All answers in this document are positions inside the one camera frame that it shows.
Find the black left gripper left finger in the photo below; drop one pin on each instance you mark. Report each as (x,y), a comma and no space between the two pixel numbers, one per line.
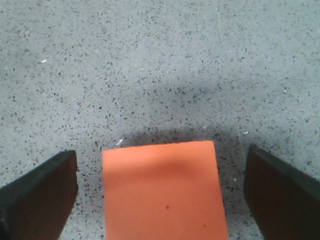
(37,205)

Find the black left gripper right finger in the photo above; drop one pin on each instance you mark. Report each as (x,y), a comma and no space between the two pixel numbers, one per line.
(284,201)

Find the orange foam cube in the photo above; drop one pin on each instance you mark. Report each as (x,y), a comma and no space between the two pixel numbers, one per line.
(165,191)

